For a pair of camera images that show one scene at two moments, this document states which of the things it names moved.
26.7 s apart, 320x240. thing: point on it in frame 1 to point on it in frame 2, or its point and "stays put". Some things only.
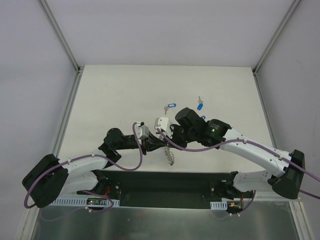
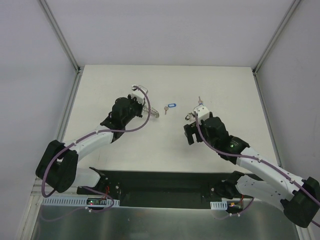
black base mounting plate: (166, 188) stays put
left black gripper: (144, 146) to (138, 107)
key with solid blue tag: (200, 105) stays put
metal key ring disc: (169, 155) to (153, 112)
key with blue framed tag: (170, 105) stays put
